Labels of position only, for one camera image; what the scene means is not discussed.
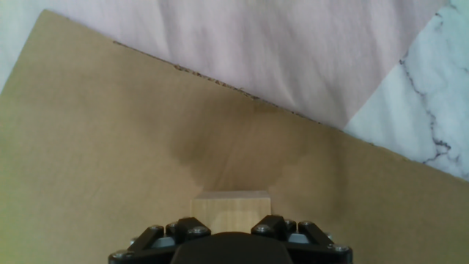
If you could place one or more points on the marble pink black cloth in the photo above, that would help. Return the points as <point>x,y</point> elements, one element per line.
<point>311,55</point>

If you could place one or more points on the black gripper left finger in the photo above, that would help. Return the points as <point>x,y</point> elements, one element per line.
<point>161,238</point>

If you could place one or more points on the brown fibreboard sheet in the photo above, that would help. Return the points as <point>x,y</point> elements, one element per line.
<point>146,165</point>

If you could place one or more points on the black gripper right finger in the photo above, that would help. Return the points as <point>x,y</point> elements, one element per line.
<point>304,238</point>

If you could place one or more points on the large wooden block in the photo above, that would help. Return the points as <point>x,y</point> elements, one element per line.
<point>231,209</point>

